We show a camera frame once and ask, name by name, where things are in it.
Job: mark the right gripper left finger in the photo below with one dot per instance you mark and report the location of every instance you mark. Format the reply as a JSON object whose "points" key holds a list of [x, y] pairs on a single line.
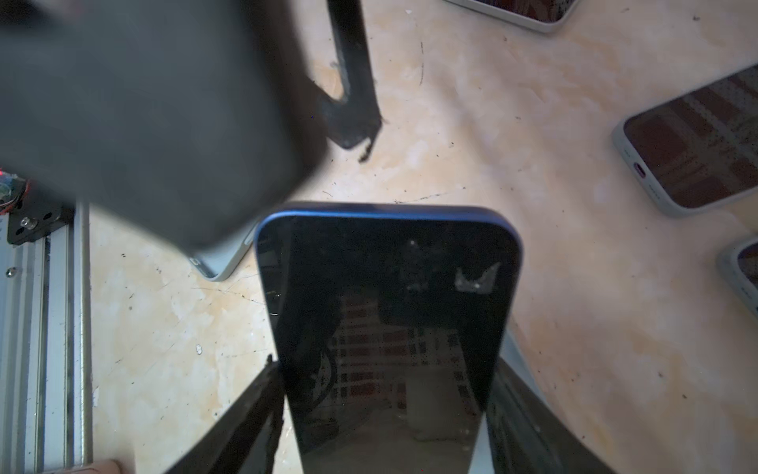
{"points": [[245, 439]]}

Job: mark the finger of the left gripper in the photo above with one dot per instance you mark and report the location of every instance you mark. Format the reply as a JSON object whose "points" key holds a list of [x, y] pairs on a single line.
{"points": [[354, 117]]}

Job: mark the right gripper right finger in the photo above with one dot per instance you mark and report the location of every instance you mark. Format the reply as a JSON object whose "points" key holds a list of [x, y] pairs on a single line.
{"points": [[525, 435]]}

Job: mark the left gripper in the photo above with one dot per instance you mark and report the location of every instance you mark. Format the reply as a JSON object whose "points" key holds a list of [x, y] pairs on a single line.
{"points": [[187, 119]]}

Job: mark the black phone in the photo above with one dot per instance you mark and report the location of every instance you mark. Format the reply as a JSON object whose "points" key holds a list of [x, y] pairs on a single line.
{"points": [[388, 321], [738, 267], [541, 16], [696, 151]]}

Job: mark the light blue case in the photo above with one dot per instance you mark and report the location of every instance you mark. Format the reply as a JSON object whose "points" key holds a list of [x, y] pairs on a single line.
{"points": [[511, 353], [218, 262]]}

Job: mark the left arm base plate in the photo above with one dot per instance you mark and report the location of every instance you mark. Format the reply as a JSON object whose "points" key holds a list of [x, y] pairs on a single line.
{"points": [[32, 211]]}

